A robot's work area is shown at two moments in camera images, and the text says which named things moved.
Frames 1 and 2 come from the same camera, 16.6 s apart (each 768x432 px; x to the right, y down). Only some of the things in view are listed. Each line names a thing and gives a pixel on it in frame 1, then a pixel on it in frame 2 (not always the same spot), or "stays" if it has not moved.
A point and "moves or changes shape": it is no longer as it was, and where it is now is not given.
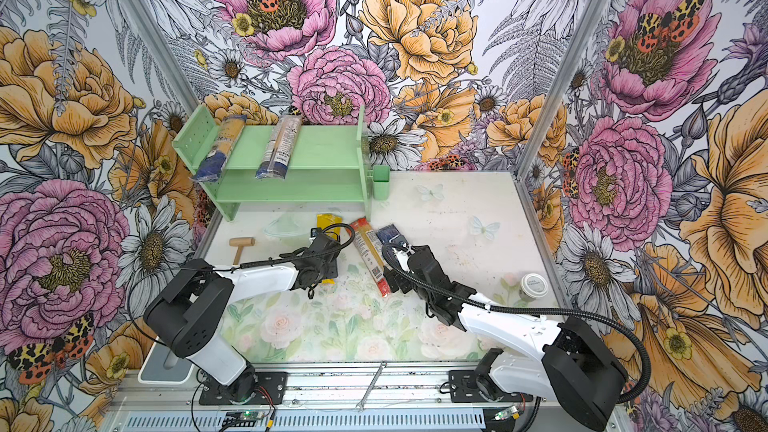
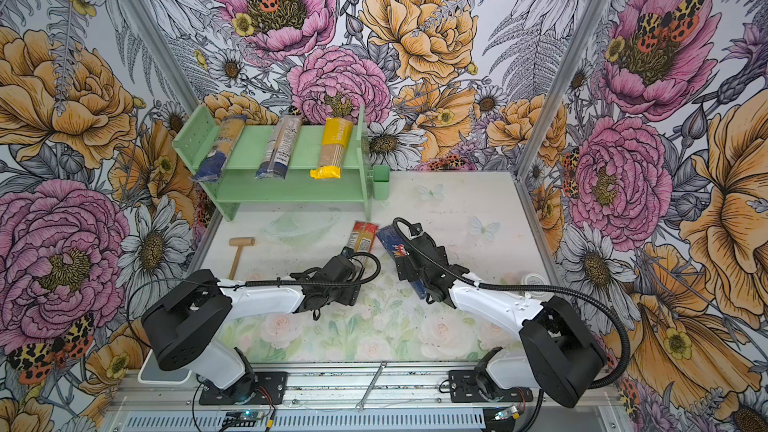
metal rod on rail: x=360 y=406 stays
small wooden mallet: x=240 y=242 stays
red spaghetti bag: x=368 y=244 moves or changes shape
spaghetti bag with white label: x=279 y=148 stays
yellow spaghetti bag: x=325 y=220 to x=336 y=136
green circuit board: x=242 y=418 stays
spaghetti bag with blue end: x=219 y=153 stays
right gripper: x=404 y=287 to x=408 y=269
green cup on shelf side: x=381 y=182 stays
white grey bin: x=153 y=372 stays
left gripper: x=332 y=272 to x=350 y=293
